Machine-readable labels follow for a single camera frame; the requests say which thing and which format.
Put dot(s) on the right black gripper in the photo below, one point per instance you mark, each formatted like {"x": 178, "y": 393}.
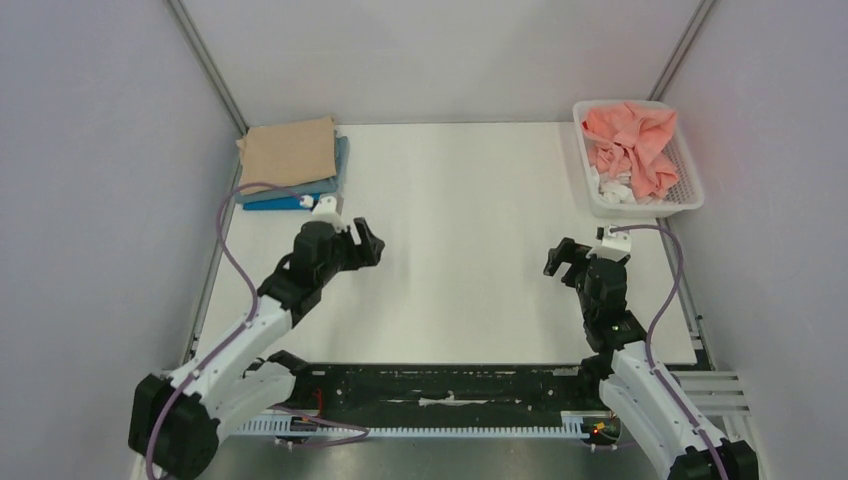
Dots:
{"x": 580, "y": 266}

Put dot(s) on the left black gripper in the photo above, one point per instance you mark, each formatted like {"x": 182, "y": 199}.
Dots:
{"x": 366, "y": 253}

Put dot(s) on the beige t shirt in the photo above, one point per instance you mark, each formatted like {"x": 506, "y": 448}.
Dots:
{"x": 288, "y": 154}

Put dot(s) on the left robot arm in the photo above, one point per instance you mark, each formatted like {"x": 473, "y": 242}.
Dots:
{"x": 179, "y": 419}

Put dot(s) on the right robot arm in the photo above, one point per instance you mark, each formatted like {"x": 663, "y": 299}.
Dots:
{"x": 678, "y": 439}

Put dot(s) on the grey-blue folded t shirt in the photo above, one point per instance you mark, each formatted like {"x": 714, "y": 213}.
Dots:
{"x": 324, "y": 186}

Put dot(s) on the white t shirt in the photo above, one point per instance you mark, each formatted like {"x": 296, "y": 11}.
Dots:
{"x": 618, "y": 189}

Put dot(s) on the bright blue folded t shirt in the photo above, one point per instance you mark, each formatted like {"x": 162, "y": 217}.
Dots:
{"x": 290, "y": 203}

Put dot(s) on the white plastic basket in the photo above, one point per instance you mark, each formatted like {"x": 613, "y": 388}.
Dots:
{"x": 687, "y": 194}

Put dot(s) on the pink t shirt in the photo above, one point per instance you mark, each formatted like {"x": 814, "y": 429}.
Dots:
{"x": 629, "y": 138}

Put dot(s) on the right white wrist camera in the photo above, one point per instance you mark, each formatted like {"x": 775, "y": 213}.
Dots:
{"x": 611, "y": 245}

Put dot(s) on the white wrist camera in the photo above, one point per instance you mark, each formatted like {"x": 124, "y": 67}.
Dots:
{"x": 611, "y": 245}
{"x": 327, "y": 208}

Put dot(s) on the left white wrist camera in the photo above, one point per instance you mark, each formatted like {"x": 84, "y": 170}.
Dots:
{"x": 327, "y": 208}

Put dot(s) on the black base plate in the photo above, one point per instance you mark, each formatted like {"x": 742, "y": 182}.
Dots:
{"x": 444, "y": 395}

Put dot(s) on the white cable duct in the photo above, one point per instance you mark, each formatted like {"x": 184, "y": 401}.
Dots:
{"x": 569, "y": 427}

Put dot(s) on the right corner aluminium post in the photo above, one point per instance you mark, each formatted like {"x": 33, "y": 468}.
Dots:
{"x": 691, "y": 32}

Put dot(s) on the corner aluminium post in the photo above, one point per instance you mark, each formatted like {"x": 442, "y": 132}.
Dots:
{"x": 201, "y": 53}
{"x": 691, "y": 32}

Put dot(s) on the left corner aluminium post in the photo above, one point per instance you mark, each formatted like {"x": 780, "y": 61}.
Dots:
{"x": 201, "y": 53}

